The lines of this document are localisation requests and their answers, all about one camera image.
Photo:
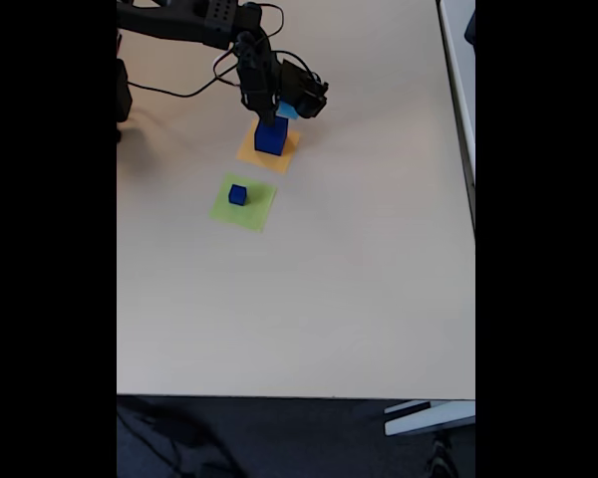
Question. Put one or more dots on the blue paper square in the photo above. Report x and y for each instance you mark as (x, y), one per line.
(288, 110)

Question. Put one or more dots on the orange paper square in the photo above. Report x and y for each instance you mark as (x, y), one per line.
(276, 163)

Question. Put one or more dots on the green paper square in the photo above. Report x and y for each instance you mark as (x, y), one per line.
(254, 214)

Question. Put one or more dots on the large blue cube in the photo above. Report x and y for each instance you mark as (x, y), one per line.
(270, 142)

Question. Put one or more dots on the white side table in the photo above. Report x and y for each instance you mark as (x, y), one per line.
(461, 74)

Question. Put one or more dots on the dark object on side table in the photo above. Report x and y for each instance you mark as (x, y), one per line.
(471, 27)

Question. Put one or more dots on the white table foot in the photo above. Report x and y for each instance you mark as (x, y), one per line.
(428, 418)

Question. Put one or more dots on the black camera box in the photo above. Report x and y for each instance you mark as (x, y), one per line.
(304, 89)

